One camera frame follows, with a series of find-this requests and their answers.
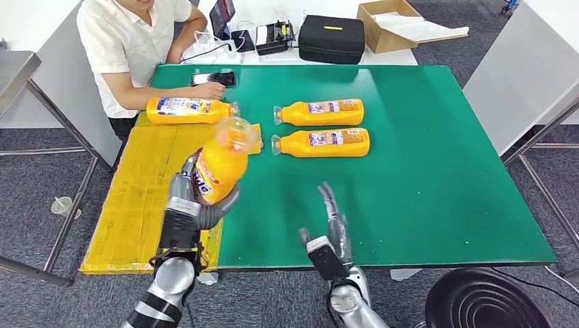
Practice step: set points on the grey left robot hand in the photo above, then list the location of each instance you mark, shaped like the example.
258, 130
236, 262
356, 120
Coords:
185, 190

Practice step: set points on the person's right hand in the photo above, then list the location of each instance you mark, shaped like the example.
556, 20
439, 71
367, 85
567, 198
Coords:
208, 90

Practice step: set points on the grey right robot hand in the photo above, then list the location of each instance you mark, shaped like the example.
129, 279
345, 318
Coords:
339, 231

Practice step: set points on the orange detergent bottle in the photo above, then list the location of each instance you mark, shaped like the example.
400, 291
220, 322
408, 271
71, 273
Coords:
181, 118
316, 150
316, 118
221, 172

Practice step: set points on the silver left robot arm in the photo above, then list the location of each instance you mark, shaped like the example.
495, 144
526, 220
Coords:
174, 280

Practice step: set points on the person's left forearm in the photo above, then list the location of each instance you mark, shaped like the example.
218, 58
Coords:
190, 38

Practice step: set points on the person's right forearm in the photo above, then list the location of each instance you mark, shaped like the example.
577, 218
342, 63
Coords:
149, 95

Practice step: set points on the black smartphone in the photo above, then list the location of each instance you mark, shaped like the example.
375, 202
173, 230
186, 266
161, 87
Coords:
224, 78

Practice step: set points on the white power strip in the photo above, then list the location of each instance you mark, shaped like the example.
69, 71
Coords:
219, 59

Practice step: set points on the yellow tape mat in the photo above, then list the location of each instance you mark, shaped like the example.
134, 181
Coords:
135, 181

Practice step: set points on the dark tablet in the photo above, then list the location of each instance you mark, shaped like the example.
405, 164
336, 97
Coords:
221, 16

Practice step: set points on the black label printer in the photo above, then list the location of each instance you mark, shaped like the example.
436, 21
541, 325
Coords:
272, 44

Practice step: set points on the person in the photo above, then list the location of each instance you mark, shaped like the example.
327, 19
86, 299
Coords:
122, 40

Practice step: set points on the clear plastic cup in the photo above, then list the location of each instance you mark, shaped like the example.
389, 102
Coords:
62, 206

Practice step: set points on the black carrying case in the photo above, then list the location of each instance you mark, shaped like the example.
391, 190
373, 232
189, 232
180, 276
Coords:
330, 43

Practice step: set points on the white desk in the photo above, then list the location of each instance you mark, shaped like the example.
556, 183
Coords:
68, 90
520, 68

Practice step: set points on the black round stool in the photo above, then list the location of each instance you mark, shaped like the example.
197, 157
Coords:
479, 303

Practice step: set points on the white table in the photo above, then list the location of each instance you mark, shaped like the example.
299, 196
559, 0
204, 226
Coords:
389, 59

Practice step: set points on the cardboard box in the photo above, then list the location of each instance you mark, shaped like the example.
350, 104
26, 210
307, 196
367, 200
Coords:
384, 41

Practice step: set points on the steel table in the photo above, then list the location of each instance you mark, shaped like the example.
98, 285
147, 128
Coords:
13, 72

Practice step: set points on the white sheet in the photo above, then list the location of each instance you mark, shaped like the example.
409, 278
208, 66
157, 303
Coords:
420, 30

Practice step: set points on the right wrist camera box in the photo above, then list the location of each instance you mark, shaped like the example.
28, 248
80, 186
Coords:
325, 260

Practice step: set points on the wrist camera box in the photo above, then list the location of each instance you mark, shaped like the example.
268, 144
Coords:
325, 260
181, 231

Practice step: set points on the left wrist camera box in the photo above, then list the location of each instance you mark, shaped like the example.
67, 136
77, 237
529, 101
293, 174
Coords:
181, 231

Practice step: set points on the steel table frame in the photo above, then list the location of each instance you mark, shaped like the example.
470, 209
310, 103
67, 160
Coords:
538, 136

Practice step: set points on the blue wheeled frame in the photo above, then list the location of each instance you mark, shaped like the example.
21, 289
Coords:
509, 5

